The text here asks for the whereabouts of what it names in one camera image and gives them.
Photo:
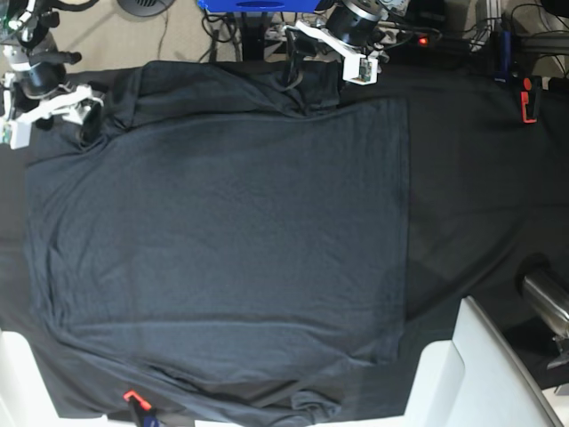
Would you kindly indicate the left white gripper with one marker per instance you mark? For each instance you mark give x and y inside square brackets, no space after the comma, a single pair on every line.
[293,71]

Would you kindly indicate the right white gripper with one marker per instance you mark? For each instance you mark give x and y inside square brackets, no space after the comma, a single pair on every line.
[80,106]

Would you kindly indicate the dark grey T-shirt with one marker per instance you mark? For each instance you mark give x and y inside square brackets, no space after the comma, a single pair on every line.
[221,244]

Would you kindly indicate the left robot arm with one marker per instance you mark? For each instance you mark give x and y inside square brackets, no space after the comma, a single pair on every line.
[348,36]

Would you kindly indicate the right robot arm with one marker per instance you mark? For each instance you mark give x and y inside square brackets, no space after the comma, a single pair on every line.
[36,87]

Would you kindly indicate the black table leg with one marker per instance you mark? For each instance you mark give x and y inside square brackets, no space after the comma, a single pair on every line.
[253,27]

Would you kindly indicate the white power strip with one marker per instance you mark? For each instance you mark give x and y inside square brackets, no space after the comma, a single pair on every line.
[400,35]

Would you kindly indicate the blue plastic bin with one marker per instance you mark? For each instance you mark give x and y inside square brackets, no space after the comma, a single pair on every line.
[258,5]

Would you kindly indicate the black table cloth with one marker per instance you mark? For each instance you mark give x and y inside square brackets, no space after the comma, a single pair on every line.
[486,191]

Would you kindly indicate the orange black clamp right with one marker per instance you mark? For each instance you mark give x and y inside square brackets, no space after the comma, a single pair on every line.
[530,99]

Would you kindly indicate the orange black clamp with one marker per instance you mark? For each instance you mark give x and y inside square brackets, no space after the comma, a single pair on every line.
[142,412]
[530,99]

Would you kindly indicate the white panel left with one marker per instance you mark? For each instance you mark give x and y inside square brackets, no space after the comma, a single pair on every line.
[25,400]

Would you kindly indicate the white panel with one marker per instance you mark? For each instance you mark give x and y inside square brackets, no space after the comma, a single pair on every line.
[25,400]
[475,379]

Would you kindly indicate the orange black clamp bottom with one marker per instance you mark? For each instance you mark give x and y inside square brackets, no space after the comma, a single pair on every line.
[142,412]

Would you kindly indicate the shiny metal pole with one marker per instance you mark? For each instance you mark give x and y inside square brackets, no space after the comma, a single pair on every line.
[547,294]

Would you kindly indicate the white panel right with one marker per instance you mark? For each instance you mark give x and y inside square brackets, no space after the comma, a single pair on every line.
[475,379]

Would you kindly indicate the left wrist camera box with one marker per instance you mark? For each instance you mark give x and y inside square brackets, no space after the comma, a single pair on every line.
[360,70]

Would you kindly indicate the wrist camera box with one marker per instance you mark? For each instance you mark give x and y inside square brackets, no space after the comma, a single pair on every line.
[360,70]
[15,134]

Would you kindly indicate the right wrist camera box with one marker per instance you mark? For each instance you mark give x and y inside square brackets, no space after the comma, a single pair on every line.
[15,134]

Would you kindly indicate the blue clamp handle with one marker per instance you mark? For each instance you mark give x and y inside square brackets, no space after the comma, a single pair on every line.
[502,56]

